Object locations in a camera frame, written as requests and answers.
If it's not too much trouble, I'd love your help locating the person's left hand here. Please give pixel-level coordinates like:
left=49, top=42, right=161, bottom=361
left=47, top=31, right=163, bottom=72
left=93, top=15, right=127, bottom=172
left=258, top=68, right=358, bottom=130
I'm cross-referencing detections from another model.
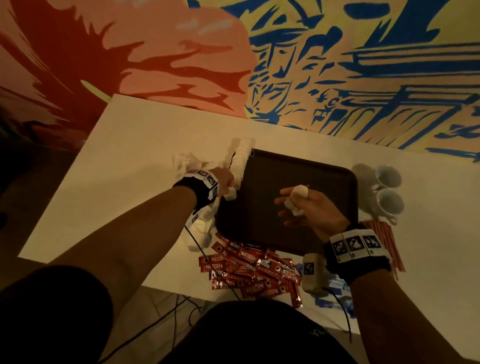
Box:
left=207, top=165, right=236, bottom=201

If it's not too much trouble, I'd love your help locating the person's right hand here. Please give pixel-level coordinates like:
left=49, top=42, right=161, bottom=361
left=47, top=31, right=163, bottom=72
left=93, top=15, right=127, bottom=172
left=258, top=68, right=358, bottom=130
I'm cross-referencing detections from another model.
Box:
left=273, top=186, right=351, bottom=243

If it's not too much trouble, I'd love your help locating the white tea bag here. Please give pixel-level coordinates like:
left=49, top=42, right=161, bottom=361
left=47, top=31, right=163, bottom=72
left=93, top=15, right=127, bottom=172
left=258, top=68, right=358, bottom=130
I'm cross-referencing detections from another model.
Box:
left=282, top=183, right=311, bottom=219

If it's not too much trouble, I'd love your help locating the row of tea bags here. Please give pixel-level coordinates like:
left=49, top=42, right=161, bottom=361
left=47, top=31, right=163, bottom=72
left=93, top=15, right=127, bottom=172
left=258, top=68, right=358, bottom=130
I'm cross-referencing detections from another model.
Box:
left=221, top=135, right=257, bottom=203

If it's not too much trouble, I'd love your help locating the pile of white tea bags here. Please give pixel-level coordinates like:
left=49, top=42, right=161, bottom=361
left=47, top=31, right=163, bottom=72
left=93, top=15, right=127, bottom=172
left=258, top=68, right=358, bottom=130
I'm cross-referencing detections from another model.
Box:
left=170, top=152, right=227, bottom=253

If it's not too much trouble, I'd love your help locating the dark brown tray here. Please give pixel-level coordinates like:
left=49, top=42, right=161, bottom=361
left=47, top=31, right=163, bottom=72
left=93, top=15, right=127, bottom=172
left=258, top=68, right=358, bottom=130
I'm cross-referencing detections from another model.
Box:
left=214, top=148, right=360, bottom=258

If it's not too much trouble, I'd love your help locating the bundle of red stir sticks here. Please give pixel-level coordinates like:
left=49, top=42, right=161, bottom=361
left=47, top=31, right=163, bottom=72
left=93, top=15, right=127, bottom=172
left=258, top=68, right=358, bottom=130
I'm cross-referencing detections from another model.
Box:
left=366, top=218, right=407, bottom=276

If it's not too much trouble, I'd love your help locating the pile of red Nescafe sachets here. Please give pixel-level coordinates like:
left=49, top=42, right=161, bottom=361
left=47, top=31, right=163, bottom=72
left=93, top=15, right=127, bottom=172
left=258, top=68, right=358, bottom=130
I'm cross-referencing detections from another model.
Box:
left=197, top=232, right=306, bottom=309

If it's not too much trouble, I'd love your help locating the pile of blue sugar sachets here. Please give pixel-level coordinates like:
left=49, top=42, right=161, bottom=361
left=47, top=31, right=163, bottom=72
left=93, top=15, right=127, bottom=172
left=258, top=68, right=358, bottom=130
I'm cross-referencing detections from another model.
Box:
left=313, top=288, right=362, bottom=321

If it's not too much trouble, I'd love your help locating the person's left forearm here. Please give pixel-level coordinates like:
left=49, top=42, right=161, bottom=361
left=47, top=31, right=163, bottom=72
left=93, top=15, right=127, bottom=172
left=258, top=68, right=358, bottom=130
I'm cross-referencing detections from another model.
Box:
left=51, top=186, right=198, bottom=316

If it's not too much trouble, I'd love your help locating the person's right forearm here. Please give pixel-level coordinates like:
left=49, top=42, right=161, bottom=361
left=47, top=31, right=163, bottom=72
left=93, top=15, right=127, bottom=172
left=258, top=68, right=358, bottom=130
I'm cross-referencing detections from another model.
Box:
left=348, top=267, right=475, bottom=364

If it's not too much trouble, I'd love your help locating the black left wristband with markers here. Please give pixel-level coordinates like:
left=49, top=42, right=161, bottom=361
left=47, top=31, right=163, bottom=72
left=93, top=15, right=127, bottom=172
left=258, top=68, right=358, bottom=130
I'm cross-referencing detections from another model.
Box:
left=172, top=168, right=221, bottom=212

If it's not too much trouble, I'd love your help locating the small white cup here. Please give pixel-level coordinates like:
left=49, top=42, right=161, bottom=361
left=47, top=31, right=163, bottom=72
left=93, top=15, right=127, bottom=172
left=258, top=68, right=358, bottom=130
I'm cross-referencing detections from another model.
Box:
left=372, top=163, right=405, bottom=191
left=372, top=187, right=407, bottom=227

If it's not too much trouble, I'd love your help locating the black clothing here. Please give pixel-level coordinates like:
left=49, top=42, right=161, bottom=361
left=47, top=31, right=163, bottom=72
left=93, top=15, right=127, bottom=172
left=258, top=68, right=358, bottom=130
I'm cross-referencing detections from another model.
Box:
left=0, top=263, right=362, bottom=364

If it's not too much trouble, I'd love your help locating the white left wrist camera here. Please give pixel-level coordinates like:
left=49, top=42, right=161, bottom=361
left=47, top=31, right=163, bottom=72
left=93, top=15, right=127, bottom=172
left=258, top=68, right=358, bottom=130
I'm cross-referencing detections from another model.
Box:
left=195, top=200, right=221, bottom=227

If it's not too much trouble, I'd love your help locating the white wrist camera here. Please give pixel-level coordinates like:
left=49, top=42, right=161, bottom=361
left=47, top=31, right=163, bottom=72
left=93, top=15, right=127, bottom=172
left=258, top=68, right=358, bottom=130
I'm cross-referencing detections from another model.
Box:
left=300, top=252, right=332, bottom=298
left=195, top=200, right=221, bottom=227

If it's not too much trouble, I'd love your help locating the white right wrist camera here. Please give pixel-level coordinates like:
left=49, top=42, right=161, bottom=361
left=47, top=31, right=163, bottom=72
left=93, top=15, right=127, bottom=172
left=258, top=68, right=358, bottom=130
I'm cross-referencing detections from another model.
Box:
left=300, top=252, right=332, bottom=298

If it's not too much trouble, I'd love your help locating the black right camera cable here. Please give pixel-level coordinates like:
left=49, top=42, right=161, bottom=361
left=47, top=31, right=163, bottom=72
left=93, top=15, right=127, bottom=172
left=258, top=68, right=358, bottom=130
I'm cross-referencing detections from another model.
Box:
left=329, top=292, right=354, bottom=344

